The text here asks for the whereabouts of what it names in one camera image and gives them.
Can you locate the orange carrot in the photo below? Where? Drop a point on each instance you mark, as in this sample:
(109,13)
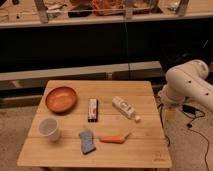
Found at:
(117,139)

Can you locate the translucent plastic cup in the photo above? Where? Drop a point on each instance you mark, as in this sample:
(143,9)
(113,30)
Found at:
(49,129)

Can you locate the orange wooden bowl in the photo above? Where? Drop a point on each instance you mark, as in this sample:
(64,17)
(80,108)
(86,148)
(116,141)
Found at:
(61,99)

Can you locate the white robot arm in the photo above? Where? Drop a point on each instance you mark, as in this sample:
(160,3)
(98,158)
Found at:
(187,80)

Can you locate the long shelf bench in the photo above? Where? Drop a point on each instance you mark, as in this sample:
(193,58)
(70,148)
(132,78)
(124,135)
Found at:
(42,13)

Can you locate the wooden table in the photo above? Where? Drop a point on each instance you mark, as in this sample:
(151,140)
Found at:
(145,146)

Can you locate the blue sponge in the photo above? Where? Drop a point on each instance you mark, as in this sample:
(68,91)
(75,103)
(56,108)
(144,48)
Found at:
(87,144)

